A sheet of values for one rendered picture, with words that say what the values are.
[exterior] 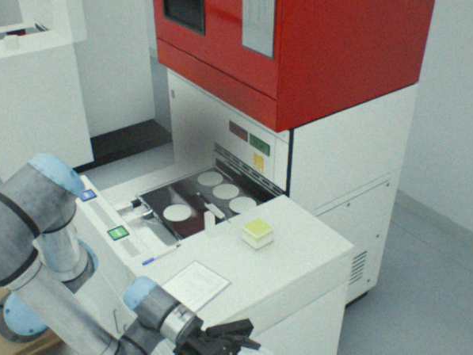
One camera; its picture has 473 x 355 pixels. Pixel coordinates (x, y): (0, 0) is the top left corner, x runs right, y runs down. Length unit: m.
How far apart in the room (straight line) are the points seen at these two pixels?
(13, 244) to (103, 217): 0.83
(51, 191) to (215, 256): 0.71
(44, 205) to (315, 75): 1.01
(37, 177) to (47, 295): 0.22
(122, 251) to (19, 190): 0.69
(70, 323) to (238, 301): 0.54
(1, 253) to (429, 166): 2.74
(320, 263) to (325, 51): 0.67
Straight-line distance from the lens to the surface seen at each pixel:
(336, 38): 1.71
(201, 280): 1.49
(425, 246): 3.26
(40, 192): 0.99
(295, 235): 1.65
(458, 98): 3.07
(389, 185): 2.36
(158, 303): 1.07
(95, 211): 1.82
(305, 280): 1.54
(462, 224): 3.34
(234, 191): 1.95
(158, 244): 1.75
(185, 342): 1.05
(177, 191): 1.96
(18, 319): 1.35
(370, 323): 2.73
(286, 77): 1.60
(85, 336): 1.08
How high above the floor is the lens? 2.02
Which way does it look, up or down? 33 degrees down
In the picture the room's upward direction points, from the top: straight up
